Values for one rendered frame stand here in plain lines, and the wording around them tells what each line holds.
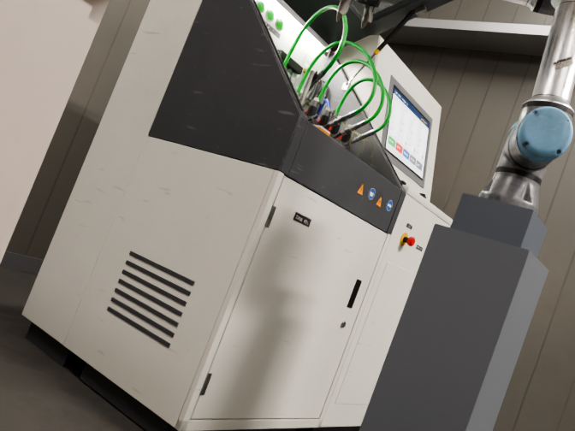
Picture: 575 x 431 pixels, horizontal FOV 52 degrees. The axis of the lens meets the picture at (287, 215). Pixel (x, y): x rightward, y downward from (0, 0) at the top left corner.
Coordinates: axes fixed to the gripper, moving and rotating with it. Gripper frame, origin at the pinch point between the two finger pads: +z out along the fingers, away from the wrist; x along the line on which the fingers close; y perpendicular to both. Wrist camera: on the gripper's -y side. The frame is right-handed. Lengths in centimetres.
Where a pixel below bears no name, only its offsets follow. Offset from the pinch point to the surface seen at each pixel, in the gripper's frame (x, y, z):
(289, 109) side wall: -17.3, 29.8, 15.3
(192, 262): -35, 54, 56
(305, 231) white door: -5, 46, 44
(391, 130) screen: 47, -31, 55
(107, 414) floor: -52, 81, 91
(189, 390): -33, 84, 70
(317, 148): -6.9, 33.5, 23.7
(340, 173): 4.4, 30.5, 33.2
